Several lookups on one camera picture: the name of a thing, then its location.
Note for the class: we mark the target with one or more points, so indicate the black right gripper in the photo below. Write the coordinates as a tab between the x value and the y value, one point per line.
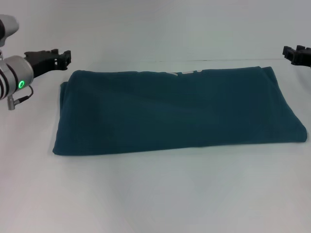
306	58

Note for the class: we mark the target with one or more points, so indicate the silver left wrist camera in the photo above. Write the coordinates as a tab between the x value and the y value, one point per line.
11	25

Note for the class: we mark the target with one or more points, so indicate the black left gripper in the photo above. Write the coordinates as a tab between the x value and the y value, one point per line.
41	60

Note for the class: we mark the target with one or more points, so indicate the blue t-shirt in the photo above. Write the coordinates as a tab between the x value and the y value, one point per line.
175	111

